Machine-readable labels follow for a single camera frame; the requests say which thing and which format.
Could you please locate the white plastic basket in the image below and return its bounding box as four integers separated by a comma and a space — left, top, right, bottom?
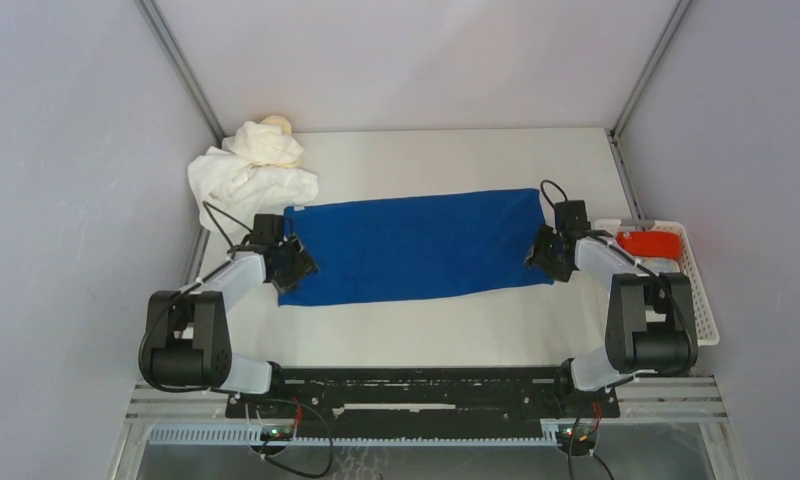
592, 219, 720, 347

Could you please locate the red rolled towel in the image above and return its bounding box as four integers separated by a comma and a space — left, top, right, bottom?
615, 231, 683, 260

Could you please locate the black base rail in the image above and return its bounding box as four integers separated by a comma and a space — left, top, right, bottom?
225, 366, 621, 441

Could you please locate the blue towel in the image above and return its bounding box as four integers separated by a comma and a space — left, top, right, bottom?
278, 188, 552, 307

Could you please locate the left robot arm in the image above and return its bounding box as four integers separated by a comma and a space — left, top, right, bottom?
138, 236, 319, 417

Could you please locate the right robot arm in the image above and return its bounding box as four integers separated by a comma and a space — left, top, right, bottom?
524, 225, 699, 416

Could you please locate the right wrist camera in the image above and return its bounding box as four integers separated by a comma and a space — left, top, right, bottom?
553, 200, 591, 234

